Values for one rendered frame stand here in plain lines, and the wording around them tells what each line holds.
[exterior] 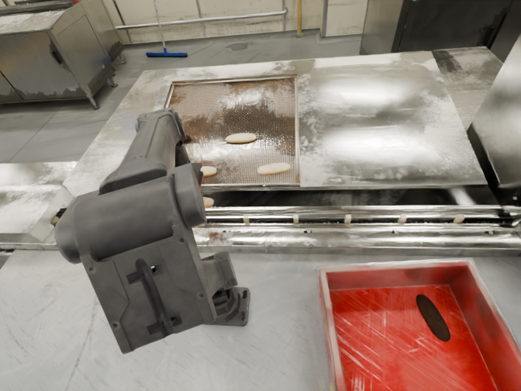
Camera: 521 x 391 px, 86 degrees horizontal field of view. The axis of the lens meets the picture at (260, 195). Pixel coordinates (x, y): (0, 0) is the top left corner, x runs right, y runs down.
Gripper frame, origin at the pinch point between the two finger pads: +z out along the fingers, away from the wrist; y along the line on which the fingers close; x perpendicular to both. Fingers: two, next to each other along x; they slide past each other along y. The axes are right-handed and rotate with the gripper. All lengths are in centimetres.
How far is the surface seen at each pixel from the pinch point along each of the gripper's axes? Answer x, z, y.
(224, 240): 7.9, 7.2, 7.8
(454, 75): 98, 12, -80
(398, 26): 96, 22, -164
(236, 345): 13.7, 11.0, 32.2
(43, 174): -69, 12, -24
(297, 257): 27.3, 11.3, 10.4
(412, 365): 50, 10, 34
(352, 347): 38, 11, 32
